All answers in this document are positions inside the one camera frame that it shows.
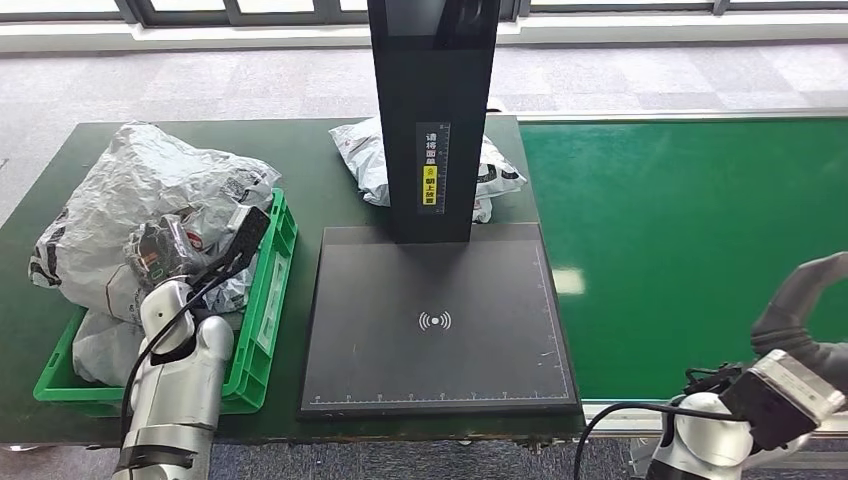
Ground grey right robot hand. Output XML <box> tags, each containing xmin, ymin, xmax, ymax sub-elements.
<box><xmin>750</xmin><ymin>251</ymin><xmax>848</xmax><ymax>395</ymax></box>

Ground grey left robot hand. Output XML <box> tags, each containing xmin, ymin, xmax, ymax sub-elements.
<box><xmin>124</xmin><ymin>215</ymin><xmax>207</xmax><ymax>289</ymax></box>

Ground white parcel with red lettering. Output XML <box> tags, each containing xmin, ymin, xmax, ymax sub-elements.
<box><xmin>27</xmin><ymin>120</ymin><xmax>282</xmax><ymax>326</ymax></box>

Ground grey parcel with red cartoon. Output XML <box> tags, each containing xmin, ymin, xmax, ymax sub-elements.
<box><xmin>198</xmin><ymin>258</ymin><xmax>261</xmax><ymax>316</ymax></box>

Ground plain grey parcel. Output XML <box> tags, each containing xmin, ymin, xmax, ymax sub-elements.
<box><xmin>71</xmin><ymin>307</ymin><xmax>147</xmax><ymax>389</ymax></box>

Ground green conveyor belt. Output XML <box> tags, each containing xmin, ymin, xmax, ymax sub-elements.
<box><xmin>518</xmin><ymin>117</ymin><xmax>848</xmax><ymax>402</ymax></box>

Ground white grey plastic parcel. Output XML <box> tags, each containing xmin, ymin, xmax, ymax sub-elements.
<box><xmin>329</xmin><ymin>117</ymin><xmax>529</xmax><ymax>225</ymax></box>

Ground black inbound scanning machine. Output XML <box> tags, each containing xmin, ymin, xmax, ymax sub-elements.
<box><xmin>296</xmin><ymin>0</ymin><xmax>584</xmax><ymax>422</ymax></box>

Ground green plastic crate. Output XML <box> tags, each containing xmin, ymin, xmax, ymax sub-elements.
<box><xmin>33</xmin><ymin>188</ymin><xmax>298</xmax><ymax>417</ymax></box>

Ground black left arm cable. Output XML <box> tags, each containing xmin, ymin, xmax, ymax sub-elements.
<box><xmin>119</xmin><ymin>264</ymin><xmax>246</xmax><ymax>439</ymax></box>

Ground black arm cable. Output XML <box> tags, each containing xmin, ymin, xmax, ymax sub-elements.
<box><xmin>119</xmin><ymin>264</ymin><xmax>246</xmax><ymax>439</ymax></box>
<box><xmin>572</xmin><ymin>364</ymin><xmax>750</xmax><ymax>480</ymax></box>

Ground wide aluminium conveyor rail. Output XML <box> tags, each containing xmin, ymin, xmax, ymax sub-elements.
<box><xmin>581</xmin><ymin>399</ymin><xmax>848</xmax><ymax>440</ymax></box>

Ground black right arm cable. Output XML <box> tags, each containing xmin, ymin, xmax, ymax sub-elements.
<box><xmin>572</xmin><ymin>364</ymin><xmax>750</xmax><ymax>480</ymax></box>

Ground dark window frame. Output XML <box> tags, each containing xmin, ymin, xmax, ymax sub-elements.
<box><xmin>0</xmin><ymin>0</ymin><xmax>848</xmax><ymax>28</ymax></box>

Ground thin aluminium conveyor rail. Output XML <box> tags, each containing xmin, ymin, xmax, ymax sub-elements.
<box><xmin>513</xmin><ymin>107</ymin><xmax>848</xmax><ymax>125</ymax></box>

